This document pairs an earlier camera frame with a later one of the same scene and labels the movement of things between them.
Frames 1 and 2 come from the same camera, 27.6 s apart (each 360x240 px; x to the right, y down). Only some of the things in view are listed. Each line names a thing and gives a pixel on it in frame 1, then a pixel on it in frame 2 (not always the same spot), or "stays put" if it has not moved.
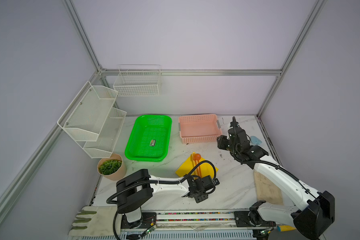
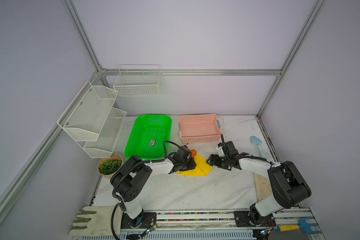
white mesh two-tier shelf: (92, 121) stays put
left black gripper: (204, 197) -> (192, 166)
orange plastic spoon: (197, 157) -> (193, 153)
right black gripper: (220, 140) -> (215, 157)
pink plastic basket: (199, 129) stays put
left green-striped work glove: (96, 221) stays put
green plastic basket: (149, 139) stays put
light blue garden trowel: (255, 140) stays put
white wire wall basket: (138, 80) stays put
